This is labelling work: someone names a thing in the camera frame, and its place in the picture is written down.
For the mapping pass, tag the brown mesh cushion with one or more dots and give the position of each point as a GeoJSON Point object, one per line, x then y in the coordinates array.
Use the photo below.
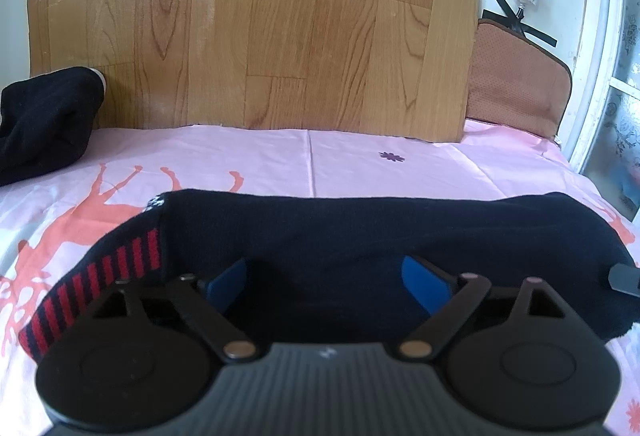
{"type": "Point", "coordinates": [514, 82]}

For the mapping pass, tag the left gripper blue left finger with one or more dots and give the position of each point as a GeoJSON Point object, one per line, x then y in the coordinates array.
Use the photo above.
{"type": "Point", "coordinates": [201, 304]}

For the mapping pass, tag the wooden headboard panel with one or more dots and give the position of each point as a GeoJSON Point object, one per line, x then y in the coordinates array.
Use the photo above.
{"type": "Point", "coordinates": [386, 67]}

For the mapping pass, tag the black folded garment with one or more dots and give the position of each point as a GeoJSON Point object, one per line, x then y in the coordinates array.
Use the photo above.
{"type": "Point", "coordinates": [46, 121]}

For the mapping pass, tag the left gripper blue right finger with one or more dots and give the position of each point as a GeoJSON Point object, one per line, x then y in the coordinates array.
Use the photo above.
{"type": "Point", "coordinates": [450, 301]}

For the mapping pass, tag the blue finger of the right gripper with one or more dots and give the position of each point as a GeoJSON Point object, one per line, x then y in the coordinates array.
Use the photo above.
{"type": "Point", "coordinates": [625, 279]}

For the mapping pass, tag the navy red reindeer sweater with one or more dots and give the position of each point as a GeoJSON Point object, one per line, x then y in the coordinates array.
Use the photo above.
{"type": "Point", "coordinates": [328, 270]}

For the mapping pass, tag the white window frame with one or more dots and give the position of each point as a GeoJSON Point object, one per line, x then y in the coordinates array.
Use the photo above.
{"type": "Point", "coordinates": [601, 128]}

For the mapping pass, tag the pink printed bed sheet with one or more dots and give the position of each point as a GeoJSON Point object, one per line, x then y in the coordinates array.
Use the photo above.
{"type": "Point", "coordinates": [48, 223]}

